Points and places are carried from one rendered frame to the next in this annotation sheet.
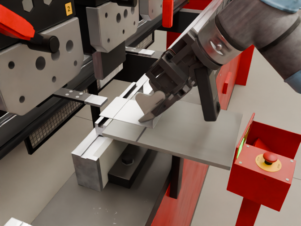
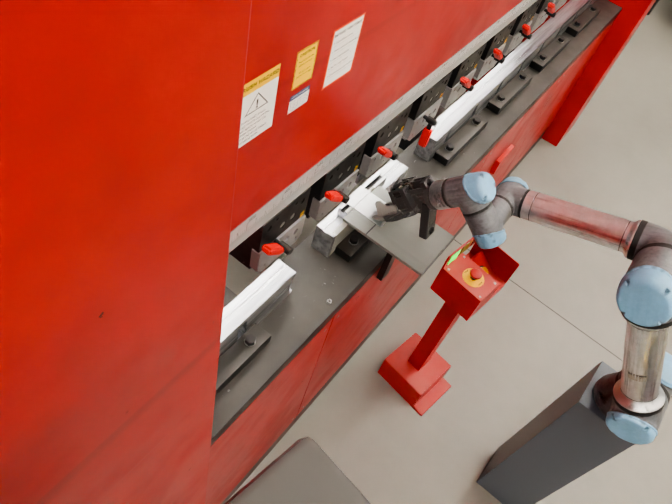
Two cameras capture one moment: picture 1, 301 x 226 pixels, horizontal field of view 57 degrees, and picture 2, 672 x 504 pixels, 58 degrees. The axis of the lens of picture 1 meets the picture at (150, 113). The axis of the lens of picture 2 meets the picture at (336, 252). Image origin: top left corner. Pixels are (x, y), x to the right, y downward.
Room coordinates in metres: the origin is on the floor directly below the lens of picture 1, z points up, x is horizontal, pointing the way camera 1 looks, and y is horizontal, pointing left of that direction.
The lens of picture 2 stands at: (-0.65, 0.08, 2.23)
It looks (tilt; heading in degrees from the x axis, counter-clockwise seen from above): 51 degrees down; 1
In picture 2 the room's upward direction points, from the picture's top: 18 degrees clockwise
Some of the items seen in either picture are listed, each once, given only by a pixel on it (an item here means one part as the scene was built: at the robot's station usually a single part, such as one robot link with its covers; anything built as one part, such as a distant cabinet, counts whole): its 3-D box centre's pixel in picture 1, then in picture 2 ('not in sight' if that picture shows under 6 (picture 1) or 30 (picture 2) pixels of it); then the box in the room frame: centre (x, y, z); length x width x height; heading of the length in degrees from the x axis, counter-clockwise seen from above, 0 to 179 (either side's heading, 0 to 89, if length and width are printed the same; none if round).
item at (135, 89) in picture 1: (121, 106); (362, 195); (0.57, 0.07, 0.99); 0.20 x 0.03 x 0.03; 158
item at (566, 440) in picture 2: not in sight; (554, 446); (0.33, -0.82, 0.39); 0.18 x 0.18 x 0.78; 66
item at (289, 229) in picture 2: not in sight; (268, 221); (0.15, 0.24, 1.26); 0.15 x 0.09 x 0.17; 158
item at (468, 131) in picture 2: not in sight; (461, 138); (1.08, -0.20, 0.89); 0.30 x 0.05 x 0.03; 158
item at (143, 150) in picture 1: (144, 140); (371, 226); (0.56, 0.01, 0.89); 0.30 x 0.05 x 0.03; 158
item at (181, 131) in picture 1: (175, 124); (398, 228); (0.49, -0.05, 1.00); 0.26 x 0.18 x 0.01; 68
